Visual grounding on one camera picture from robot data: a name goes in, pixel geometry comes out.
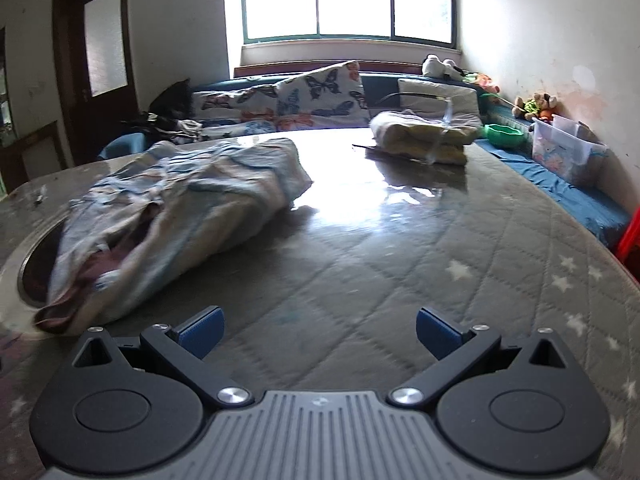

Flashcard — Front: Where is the brown plush toy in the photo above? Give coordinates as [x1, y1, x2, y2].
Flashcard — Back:
[512, 91, 558, 123]

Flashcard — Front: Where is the orange green plush toy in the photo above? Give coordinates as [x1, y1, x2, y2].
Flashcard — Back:
[462, 72, 501, 95]

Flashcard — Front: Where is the dark wooden glass door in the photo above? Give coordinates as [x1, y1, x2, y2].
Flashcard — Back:
[52, 0, 141, 168]

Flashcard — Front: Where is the folded yellow cloth bundle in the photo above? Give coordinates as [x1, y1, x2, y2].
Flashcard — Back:
[369, 110, 483, 167]

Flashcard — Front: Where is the blue beige striped cloth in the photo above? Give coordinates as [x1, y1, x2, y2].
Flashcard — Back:
[32, 137, 313, 336]

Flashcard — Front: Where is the white plush toy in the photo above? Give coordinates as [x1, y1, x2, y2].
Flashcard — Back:
[421, 54, 463, 81]

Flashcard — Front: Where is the blue sofa bed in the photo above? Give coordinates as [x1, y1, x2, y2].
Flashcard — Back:
[97, 72, 631, 251]

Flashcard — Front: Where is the green framed window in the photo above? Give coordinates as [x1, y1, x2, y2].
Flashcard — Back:
[222, 0, 458, 46]

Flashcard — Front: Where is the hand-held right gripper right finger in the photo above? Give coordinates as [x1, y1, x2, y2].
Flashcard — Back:
[387, 306, 571, 408]

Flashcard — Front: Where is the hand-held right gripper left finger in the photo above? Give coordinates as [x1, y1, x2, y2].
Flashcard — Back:
[72, 305, 253, 408]

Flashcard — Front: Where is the wooden side cabinet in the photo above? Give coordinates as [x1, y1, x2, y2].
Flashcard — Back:
[0, 120, 66, 196]

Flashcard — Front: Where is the dark patterned cloth bundle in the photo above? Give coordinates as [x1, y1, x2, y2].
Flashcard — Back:
[120, 110, 203, 143]

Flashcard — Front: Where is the clear plastic storage box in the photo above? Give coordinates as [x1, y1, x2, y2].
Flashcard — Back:
[531, 114, 608, 188]

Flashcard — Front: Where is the round metal rimmed table opening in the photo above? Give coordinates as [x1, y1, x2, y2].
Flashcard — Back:
[0, 212, 73, 333]

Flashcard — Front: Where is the brown wooden rail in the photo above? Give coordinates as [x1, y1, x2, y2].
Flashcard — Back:
[235, 60, 426, 78]

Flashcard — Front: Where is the large butterfly print pillow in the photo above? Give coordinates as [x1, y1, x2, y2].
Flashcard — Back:
[275, 60, 371, 131]

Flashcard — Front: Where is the grey pillow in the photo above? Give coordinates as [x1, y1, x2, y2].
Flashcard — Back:
[397, 77, 483, 128]

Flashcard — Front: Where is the green bowl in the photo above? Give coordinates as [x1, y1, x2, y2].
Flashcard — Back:
[484, 124, 526, 148]

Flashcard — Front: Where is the black bag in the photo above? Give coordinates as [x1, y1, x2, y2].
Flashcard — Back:
[149, 78, 193, 118]

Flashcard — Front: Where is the red box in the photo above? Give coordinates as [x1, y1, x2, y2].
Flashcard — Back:
[616, 225, 640, 271]

